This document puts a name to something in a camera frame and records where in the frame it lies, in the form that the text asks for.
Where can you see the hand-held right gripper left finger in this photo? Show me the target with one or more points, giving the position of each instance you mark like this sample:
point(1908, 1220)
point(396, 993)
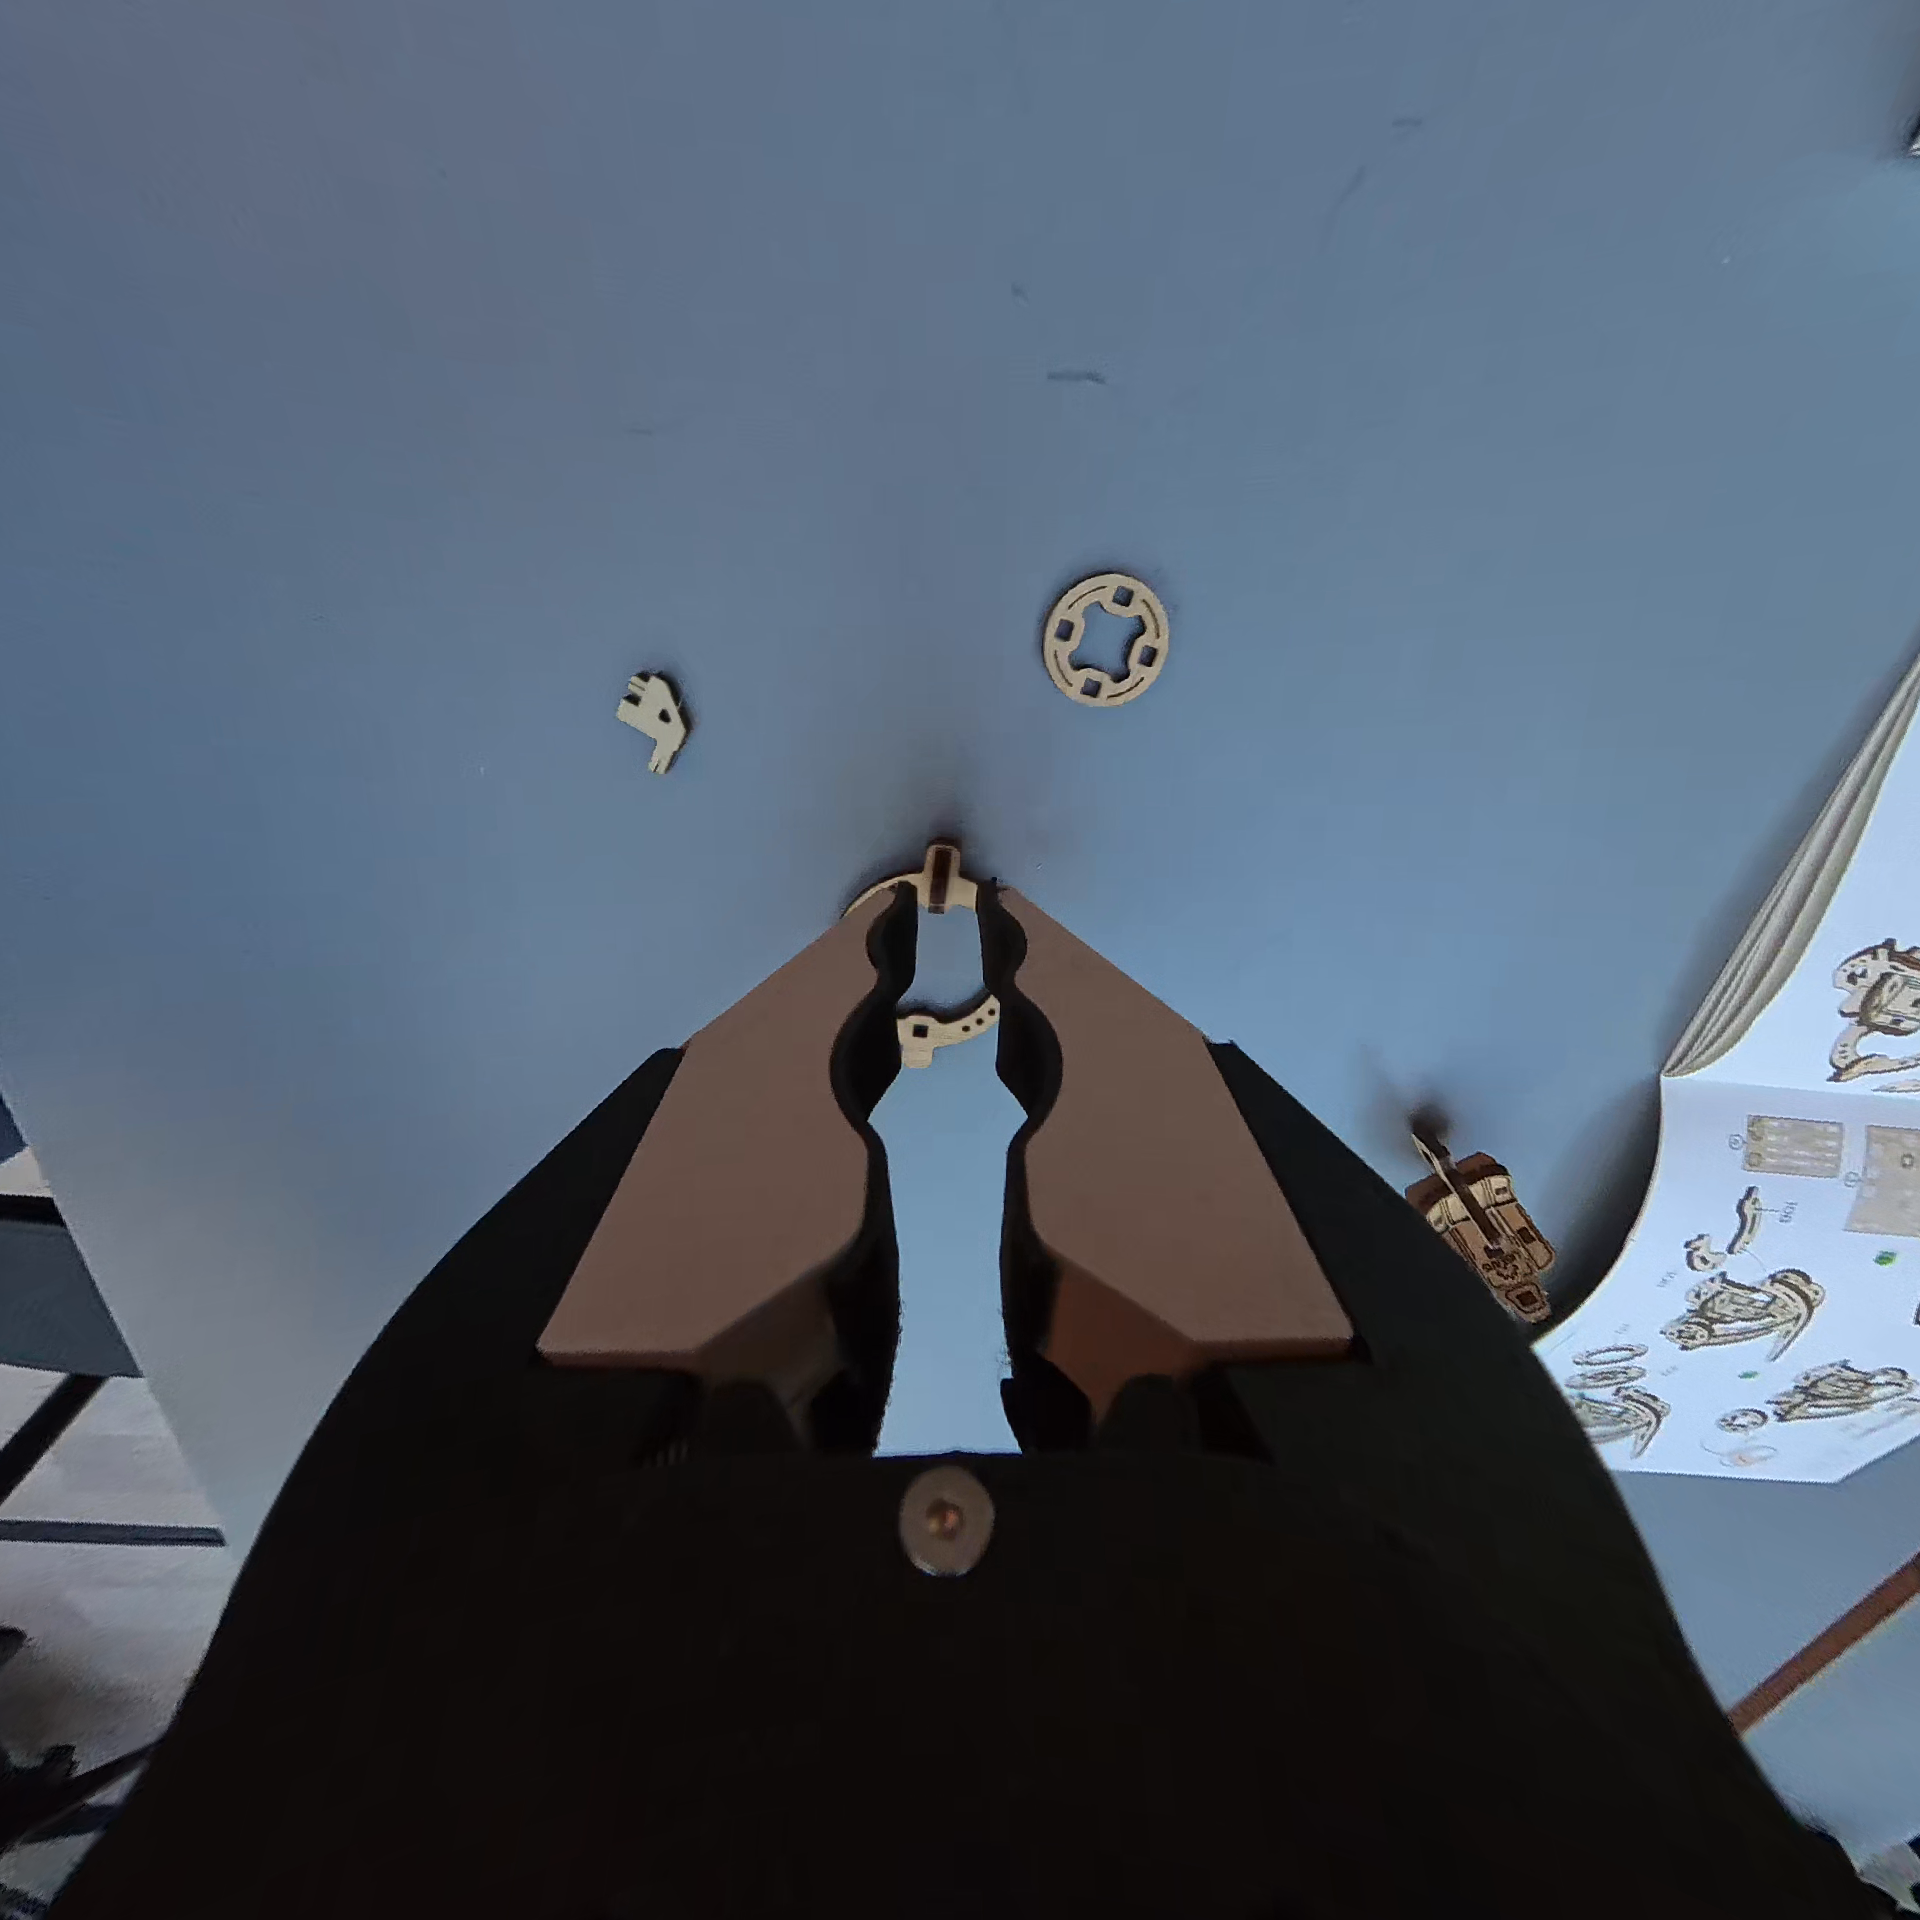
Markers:
point(721, 1201)

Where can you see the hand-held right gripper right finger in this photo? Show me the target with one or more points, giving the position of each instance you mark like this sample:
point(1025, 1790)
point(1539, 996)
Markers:
point(1170, 1201)

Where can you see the wooden horseshoe shaped part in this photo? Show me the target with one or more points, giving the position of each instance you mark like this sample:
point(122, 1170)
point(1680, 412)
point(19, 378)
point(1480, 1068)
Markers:
point(930, 1036)

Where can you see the small boxy wooden subassembly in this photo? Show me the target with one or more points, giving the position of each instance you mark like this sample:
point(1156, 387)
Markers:
point(1483, 1231)

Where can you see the small angled wooden part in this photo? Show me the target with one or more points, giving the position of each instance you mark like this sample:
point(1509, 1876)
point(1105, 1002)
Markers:
point(661, 729)

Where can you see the open assembly instruction booklet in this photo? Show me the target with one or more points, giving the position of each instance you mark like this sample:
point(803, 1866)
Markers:
point(1770, 1201)

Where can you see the round wooden disc part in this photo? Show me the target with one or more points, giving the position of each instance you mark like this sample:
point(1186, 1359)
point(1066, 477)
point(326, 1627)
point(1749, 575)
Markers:
point(1068, 610)

